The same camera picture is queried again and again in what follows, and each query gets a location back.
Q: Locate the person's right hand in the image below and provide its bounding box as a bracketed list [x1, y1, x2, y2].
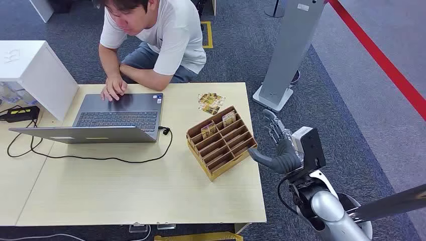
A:
[100, 75, 128, 102]

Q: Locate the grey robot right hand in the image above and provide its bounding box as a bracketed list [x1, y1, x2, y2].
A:
[248, 109, 304, 175]

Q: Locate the wooden card holder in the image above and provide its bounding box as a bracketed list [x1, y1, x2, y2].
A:
[186, 105, 259, 182]

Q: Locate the person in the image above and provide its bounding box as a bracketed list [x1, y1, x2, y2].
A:
[98, 0, 207, 102]

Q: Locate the grey laptop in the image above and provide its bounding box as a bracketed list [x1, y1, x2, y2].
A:
[9, 93, 164, 144]

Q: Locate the white cabinet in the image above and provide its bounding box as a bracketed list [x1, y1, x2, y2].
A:
[0, 40, 79, 122]

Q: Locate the clear plastic bottle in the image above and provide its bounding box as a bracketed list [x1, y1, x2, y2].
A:
[14, 87, 38, 106]
[0, 81, 21, 104]

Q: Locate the black power adapter yellow label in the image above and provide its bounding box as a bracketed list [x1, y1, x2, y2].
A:
[0, 105, 41, 124]

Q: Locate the white furniture panel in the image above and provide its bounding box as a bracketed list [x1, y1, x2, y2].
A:
[29, 0, 54, 23]

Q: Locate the grey floor pillar stand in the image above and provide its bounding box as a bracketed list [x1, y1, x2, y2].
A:
[252, 0, 329, 113]

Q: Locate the dark grey metal bar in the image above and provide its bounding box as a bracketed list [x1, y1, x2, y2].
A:
[348, 184, 426, 223]

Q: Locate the yellow flat object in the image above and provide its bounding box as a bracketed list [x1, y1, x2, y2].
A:
[154, 232, 244, 241]

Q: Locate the red barrier belt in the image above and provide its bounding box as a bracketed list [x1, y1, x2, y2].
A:
[328, 0, 426, 121]

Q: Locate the black round stand base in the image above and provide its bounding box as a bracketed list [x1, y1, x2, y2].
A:
[264, 0, 287, 18]

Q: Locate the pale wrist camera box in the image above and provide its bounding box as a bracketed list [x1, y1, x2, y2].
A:
[291, 126, 327, 174]

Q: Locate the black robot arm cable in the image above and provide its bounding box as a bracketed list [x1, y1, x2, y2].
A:
[277, 173, 301, 216]

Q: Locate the black laptop power cable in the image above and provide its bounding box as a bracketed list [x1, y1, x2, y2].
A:
[7, 118, 174, 164]

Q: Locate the white cable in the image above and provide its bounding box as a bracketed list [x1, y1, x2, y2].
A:
[0, 225, 152, 241]

